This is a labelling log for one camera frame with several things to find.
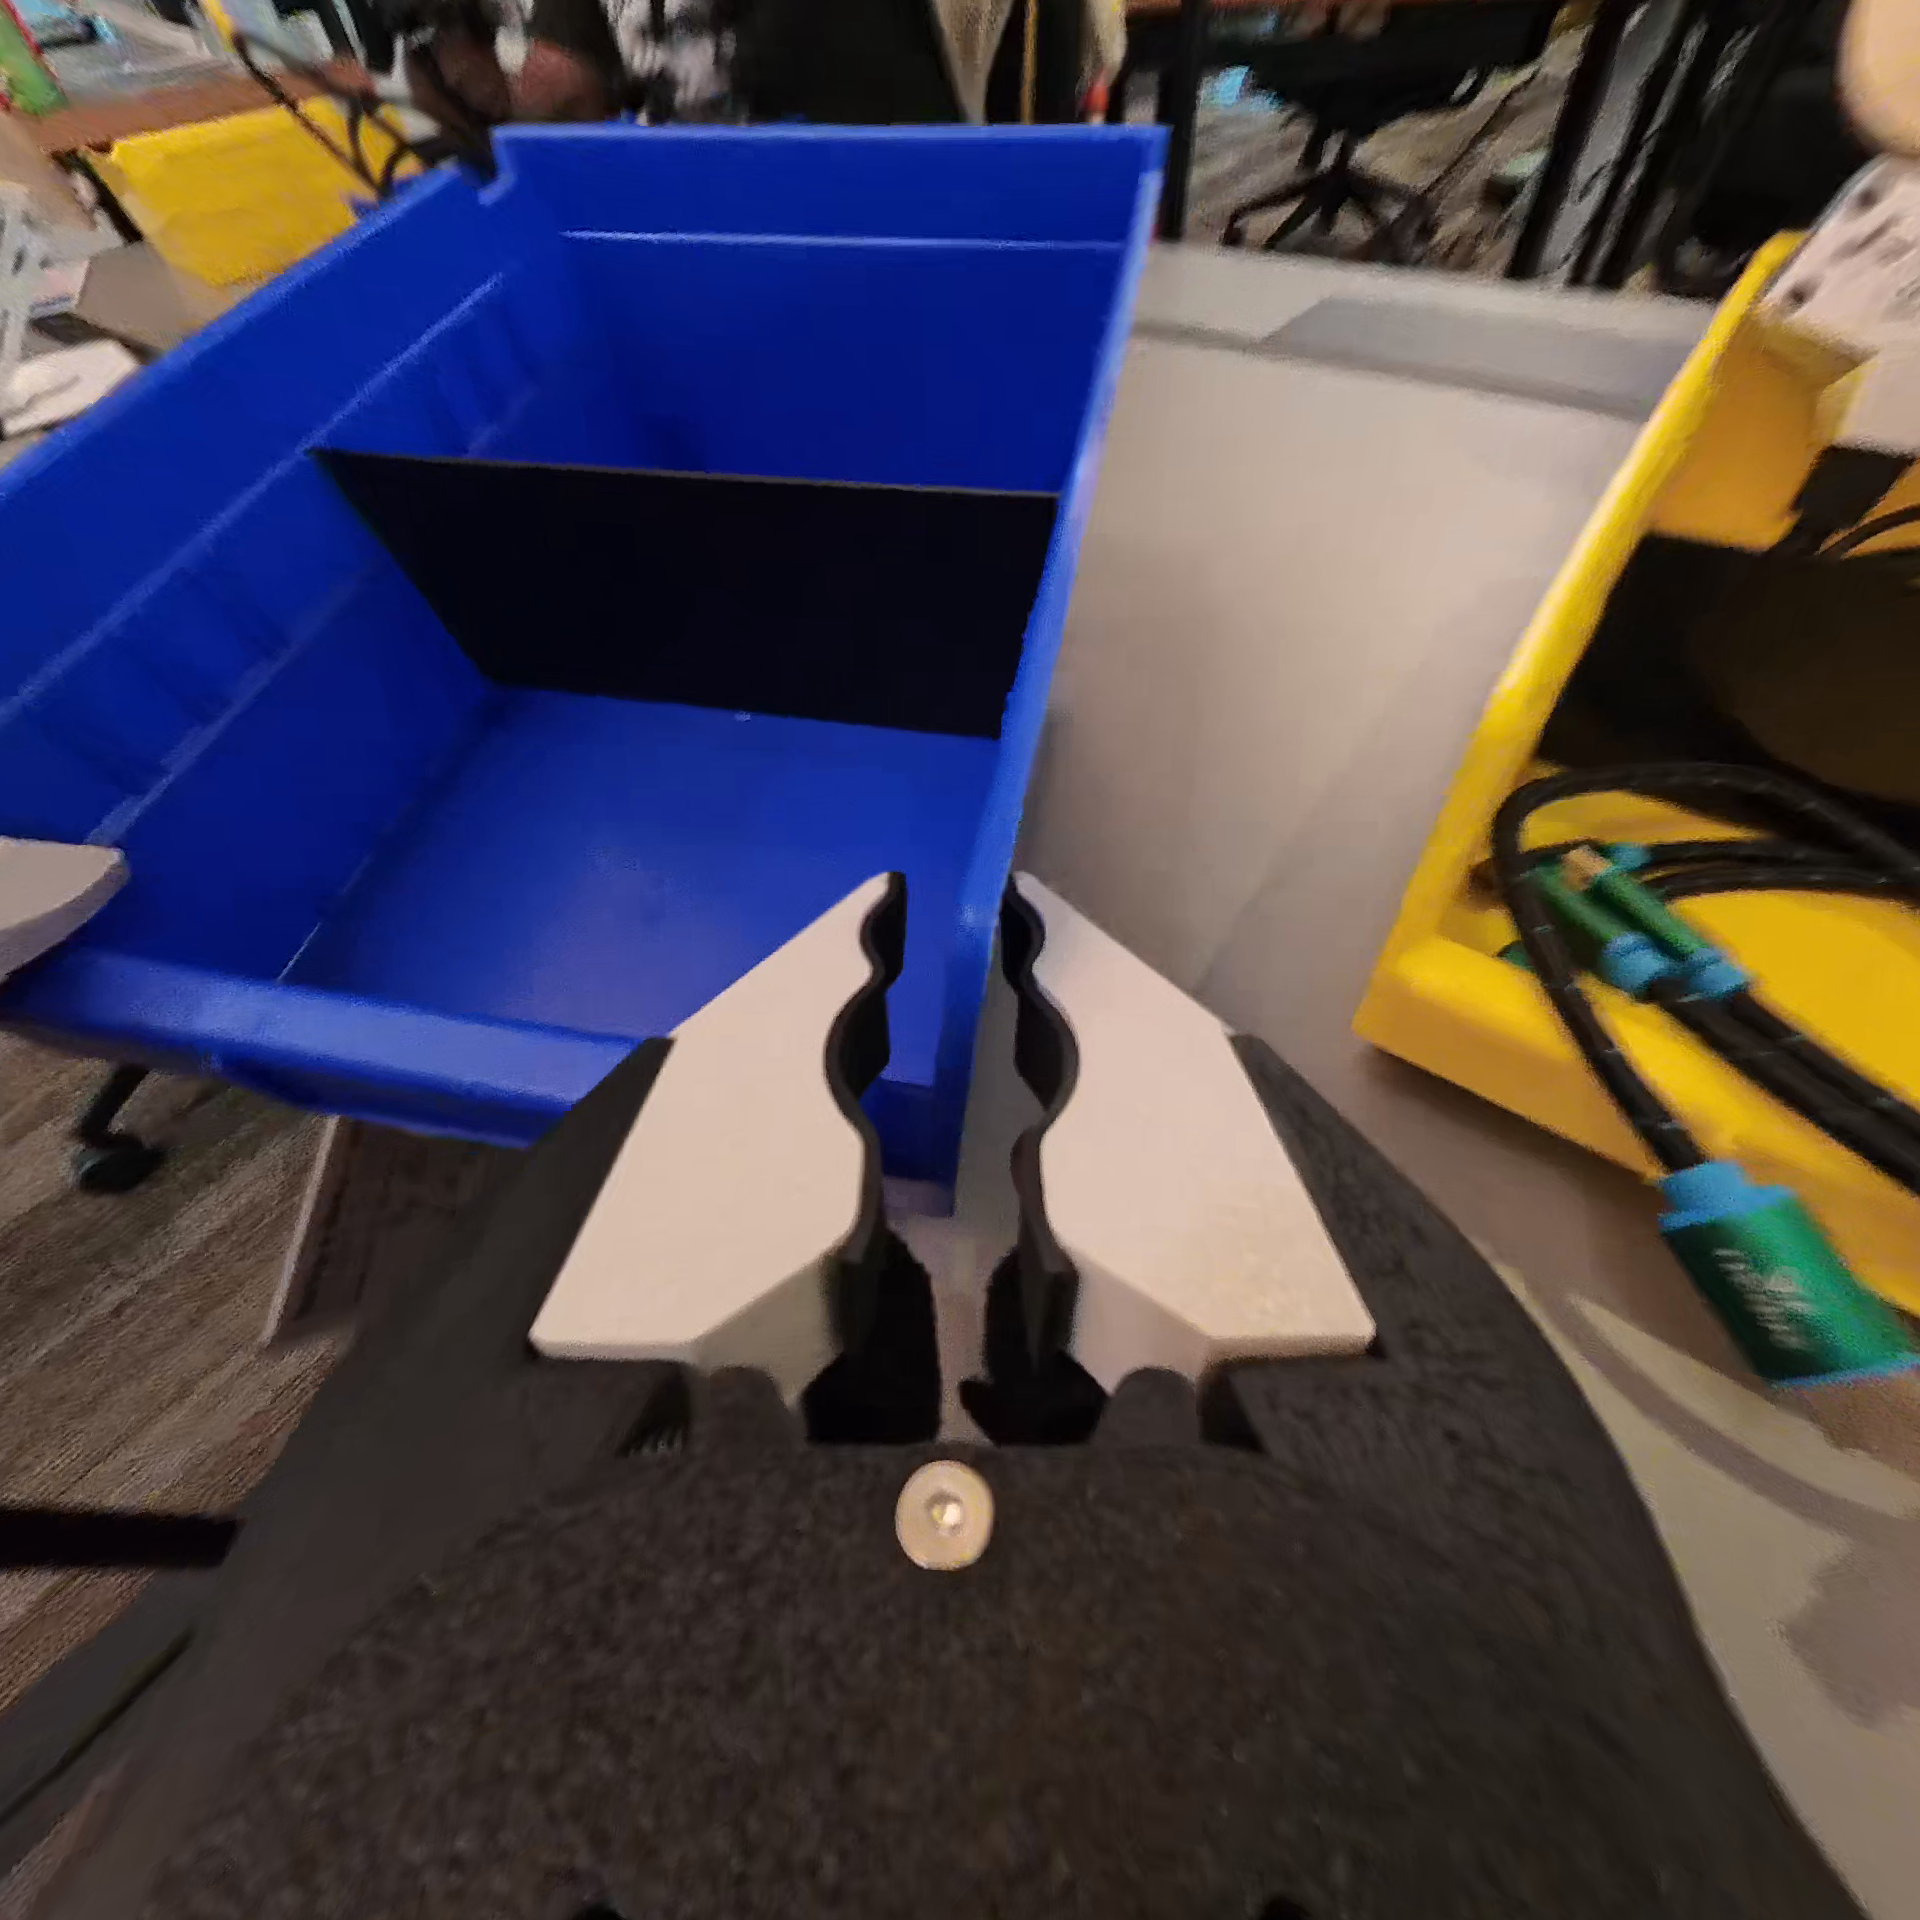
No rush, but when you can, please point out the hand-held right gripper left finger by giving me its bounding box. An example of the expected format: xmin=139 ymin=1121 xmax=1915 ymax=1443
xmin=527 ymin=871 xmax=940 ymax=1442

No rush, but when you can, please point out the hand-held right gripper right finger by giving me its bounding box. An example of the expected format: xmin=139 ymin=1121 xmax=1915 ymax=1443
xmin=959 ymin=871 xmax=1377 ymax=1442

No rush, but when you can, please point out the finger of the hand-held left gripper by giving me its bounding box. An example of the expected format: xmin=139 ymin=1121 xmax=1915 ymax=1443
xmin=0 ymin=836 xmax=134 ymax=986

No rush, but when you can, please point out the blue plastic bin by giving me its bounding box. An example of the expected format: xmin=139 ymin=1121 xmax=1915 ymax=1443
xmin=0 ymin=122 xmax=1171 ymax=1190

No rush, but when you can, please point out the yellow plastic bin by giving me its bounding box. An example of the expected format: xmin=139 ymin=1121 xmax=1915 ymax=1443
xmin=1350 ymin=232 xmax=1920 ymax=1326
xmin=82 ymin=96 xmax=409 ymax=289

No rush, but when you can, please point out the grey desk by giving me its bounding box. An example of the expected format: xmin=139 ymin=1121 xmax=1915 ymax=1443
xmin=269 ymin=239 xmax=1920 ymax=1920

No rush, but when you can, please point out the black office chair base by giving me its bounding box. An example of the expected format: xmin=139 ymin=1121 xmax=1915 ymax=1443
xmin=71 ymin=1061 xmax=169 ymax=1197

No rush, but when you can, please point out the cream hooded jacket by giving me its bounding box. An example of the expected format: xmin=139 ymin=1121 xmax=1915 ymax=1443
xmin=929 ymin=0 xmax=1129 ymax=126

